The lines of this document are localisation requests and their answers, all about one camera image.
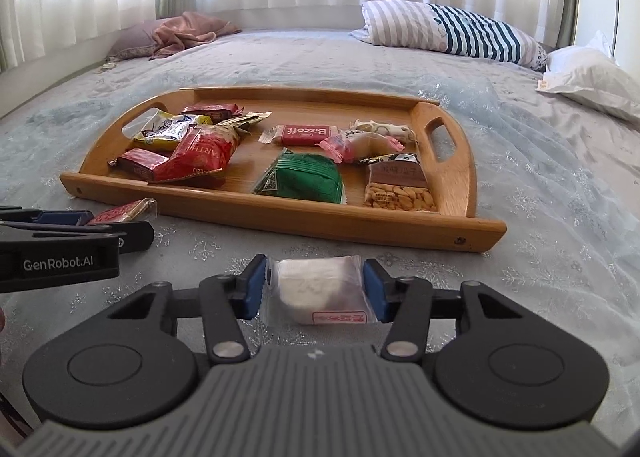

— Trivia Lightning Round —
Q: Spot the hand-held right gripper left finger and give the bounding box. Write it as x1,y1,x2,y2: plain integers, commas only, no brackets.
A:
90,253,267,366

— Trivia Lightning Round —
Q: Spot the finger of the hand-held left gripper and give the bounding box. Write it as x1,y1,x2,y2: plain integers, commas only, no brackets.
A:
0,206,94,226
0,220,154,255

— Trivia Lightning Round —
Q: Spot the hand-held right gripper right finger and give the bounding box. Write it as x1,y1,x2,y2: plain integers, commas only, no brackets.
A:
362,258,546,366

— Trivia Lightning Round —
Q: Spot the red biscuit packet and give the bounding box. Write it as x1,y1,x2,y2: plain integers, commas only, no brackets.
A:
259,124,340,147
86,198,157,226

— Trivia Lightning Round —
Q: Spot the white pastry packet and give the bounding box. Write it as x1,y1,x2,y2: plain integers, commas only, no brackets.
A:
262,253,378,327

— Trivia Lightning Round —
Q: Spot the dark red snack packet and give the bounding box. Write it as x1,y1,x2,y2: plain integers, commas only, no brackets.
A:
109,147,170,182

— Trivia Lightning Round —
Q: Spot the large red snack packet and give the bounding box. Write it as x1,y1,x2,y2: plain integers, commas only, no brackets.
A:
150,124,241,184

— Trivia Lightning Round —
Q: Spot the brown peanut packet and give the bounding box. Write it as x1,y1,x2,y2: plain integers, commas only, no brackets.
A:
357,153,437,213

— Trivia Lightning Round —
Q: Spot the yellow wafer packet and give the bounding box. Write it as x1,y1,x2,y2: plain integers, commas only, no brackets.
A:
132,108,213,152

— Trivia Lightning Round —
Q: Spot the green snack packet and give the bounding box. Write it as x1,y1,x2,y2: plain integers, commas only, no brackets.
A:
251,150,347,204

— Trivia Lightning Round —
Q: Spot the pink snack packet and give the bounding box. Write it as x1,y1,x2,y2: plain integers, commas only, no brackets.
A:
320,131,401,165

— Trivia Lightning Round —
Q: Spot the olive gold snack packet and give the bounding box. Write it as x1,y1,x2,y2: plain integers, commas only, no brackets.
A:
215,111,273,134

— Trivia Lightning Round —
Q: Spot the cream heart pattern packet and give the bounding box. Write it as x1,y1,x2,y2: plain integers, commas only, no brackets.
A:
349,118,418,144

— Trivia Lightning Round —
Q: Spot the wooden tray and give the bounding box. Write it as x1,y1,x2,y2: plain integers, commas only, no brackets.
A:
60,86,507,253

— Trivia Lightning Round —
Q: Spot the purple pillow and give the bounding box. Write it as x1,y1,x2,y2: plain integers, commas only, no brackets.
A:
105,20,168,60

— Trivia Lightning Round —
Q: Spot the light blue snowflake bedsheet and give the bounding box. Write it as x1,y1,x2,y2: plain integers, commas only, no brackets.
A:
0,27,640,388

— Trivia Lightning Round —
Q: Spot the pink crumpled cloth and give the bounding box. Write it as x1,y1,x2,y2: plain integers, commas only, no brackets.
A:
149,11,242,61

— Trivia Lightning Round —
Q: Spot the blue grey striped pillow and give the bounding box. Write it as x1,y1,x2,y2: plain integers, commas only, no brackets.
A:
350,0,548,72

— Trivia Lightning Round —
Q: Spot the white pillow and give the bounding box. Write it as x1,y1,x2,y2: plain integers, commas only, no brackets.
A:
536,32,640,124

